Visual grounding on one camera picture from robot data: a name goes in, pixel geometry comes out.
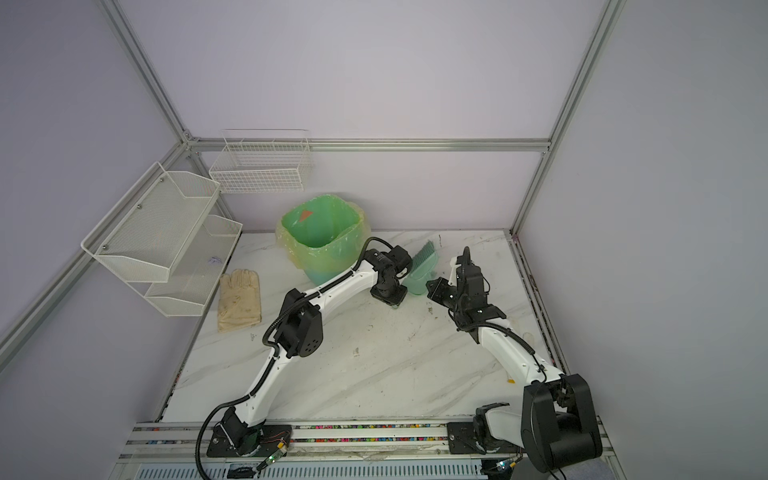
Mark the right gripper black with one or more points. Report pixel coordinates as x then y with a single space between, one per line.
435 292

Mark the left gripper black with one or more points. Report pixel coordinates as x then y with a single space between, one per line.
397 299

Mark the green plastic dustpan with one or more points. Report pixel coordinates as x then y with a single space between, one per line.
417 285

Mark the green hand brush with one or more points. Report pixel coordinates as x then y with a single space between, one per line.
427 255

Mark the robot right arm white black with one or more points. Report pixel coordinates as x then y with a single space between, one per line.
554 422

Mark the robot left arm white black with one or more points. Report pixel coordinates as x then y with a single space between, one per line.
237 426

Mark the green trash bin with bag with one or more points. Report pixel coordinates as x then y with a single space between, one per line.
323 236

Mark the white knit glove right side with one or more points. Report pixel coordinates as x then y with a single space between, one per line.
520 360

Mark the beige glove left side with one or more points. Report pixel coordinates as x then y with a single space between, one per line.
239 304

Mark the white mesh two-tier shelf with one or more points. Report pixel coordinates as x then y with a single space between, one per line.
165 241

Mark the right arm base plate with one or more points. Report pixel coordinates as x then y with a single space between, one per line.
463 439

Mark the white wire basket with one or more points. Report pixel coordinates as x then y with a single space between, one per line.
263 161

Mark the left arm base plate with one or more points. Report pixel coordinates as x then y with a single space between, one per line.
257 442

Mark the aluminium front rail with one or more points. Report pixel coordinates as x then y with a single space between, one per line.
379 439

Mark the white slotted cable duct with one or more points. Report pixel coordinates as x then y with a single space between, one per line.
419 469

